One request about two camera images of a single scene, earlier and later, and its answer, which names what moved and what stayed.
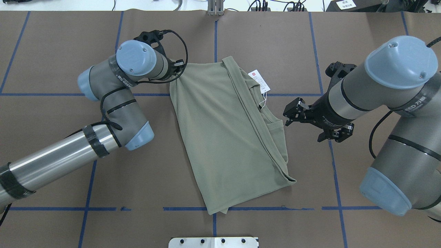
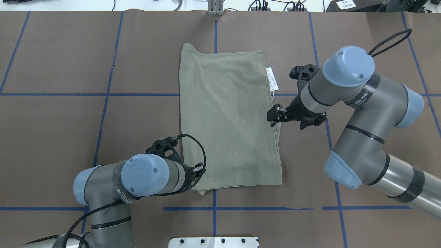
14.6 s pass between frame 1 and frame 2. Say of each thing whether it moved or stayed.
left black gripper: moved
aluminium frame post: stayed
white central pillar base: stayed
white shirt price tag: moved
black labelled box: stayed
